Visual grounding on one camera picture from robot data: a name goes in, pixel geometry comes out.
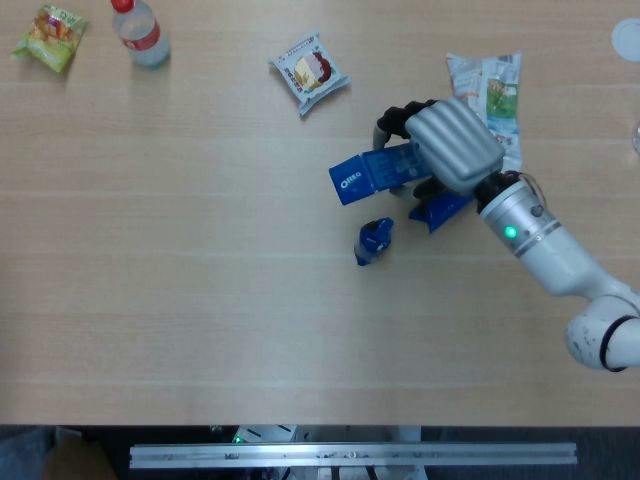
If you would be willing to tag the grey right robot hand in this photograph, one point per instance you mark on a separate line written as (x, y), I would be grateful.
(455, 142)

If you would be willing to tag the blue cookie box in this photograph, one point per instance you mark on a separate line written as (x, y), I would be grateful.
(385, 170)

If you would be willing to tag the blue cookie packet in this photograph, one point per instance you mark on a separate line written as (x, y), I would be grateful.
(372, 242)

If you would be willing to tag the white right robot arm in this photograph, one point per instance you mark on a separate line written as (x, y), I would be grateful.
(555, 250)

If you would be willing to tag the white long snack bag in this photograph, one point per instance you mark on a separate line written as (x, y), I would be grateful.
(502, 95)

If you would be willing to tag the white square snack packet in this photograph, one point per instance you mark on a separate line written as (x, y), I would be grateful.
(310, 70)

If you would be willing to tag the white round disc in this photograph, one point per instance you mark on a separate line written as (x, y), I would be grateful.
(629, 37)

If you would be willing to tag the clear bottle with red label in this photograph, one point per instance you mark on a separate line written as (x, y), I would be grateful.
(142, 37)

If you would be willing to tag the green snack bag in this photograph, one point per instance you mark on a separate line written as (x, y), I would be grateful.
(50, 37)

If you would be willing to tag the aluminium rail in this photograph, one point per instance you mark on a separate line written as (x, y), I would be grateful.
(350, 455)

